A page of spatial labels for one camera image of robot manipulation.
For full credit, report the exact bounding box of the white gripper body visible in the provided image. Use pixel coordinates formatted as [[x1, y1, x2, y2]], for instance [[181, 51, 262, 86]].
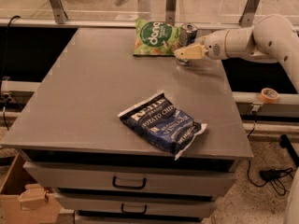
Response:
[[196, 30, 228, 60]]

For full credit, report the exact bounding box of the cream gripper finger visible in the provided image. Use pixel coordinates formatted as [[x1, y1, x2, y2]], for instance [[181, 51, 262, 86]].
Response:
[[174, 44, 207, 60]]

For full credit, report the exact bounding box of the silver blue redbull can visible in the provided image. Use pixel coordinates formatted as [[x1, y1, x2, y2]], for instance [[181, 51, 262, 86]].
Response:
[[176, 23, 199, 67]]

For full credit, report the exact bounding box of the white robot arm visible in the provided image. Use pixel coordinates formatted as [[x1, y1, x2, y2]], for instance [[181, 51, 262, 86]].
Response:
[[175, 14, 299, 91]]

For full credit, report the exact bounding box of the green rice chip bag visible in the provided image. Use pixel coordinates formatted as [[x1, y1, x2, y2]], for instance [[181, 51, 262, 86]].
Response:
[[134, 19, 180, 56]]

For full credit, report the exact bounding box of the blue potato chip bag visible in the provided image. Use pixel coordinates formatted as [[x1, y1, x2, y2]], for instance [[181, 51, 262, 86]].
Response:
[[118, 91, 207, 160]]

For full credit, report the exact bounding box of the roll of tape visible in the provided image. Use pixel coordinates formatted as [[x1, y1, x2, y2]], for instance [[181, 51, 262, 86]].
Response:
[[260, 88, 279, 104]]

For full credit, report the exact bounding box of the grey drawer cabinet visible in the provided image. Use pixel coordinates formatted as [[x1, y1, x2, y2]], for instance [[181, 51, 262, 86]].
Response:
[[2, 28, 252, 224]]

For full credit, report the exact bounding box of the cardboard box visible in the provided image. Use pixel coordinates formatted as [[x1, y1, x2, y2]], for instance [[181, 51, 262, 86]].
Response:
[[0, 155, 62, 224]]

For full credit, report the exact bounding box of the right metal bracket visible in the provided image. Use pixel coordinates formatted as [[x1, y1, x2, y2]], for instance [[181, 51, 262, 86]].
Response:
[[238, 0, 261, 27]]

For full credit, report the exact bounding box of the metal bracket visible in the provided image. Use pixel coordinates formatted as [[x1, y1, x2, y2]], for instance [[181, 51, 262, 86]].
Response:
[[49, 0, 67, 24], [165, 0, 177, 25], [238, 0, 261, 27]]

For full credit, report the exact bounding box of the middle metal bracket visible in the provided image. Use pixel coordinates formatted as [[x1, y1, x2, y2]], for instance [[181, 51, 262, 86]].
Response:
[[165, 0, 177, 25]]

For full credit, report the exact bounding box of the left metal bracket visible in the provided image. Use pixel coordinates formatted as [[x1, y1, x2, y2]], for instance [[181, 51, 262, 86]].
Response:
[[49, 0, 67, 24]]

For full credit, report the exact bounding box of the black power adapter with cable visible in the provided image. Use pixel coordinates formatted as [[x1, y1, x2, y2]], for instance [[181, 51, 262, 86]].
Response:
[[247, 161, 295, 196]]

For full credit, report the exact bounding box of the black top drawer handle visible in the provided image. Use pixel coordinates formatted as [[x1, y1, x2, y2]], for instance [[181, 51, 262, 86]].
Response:
[[112, 176, 147, 190]]

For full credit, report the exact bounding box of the black drawer handle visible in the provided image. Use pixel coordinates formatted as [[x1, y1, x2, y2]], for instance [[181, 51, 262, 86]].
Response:
[[112, 176, 147, 190], [121, 203, 148, 215]]

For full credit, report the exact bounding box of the black lower drawer handle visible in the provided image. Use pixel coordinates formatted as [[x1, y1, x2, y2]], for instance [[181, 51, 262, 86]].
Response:
[[121, 203, 148, 215]]

